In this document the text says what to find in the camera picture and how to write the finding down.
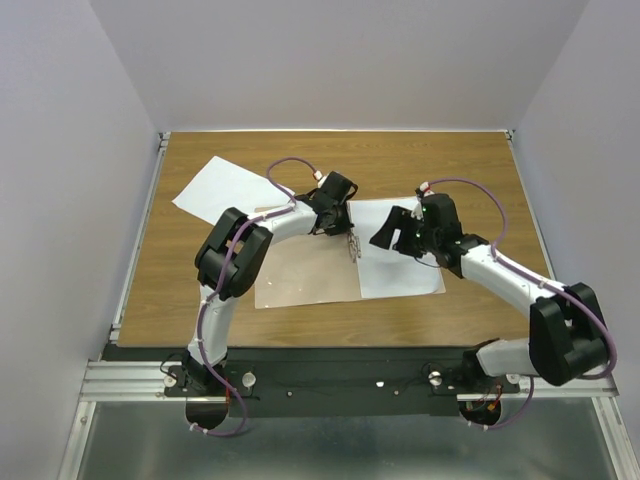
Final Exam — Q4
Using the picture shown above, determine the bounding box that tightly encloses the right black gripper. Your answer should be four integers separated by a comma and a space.
368, 204, 439, 259

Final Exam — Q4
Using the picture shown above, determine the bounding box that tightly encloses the metal folder clip mechanism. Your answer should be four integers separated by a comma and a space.
347, 231, 362, 263

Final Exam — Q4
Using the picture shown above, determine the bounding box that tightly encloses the white paper sheet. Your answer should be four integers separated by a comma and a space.
172, 156, 288, 224
349, 197, 446, 299

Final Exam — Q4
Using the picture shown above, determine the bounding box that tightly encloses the tan paper folder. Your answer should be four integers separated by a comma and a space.
253, 198, 448, 310

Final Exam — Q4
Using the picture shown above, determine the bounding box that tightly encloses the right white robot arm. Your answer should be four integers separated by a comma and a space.
369, 194, 617, 392

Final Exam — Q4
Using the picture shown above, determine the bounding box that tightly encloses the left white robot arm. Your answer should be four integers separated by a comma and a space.
182, 171, 358, 395

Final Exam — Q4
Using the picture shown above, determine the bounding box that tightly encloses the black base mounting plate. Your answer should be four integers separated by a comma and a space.
103, 344, 520, 428

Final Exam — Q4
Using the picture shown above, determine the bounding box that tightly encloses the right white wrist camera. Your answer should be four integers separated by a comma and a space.
411, 181, 433, 220

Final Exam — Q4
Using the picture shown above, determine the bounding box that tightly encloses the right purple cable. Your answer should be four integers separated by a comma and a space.
424, 177, 617, 432

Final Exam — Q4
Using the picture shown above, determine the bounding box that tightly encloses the aluminium frame rail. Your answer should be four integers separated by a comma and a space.
80, 361, 165, 402

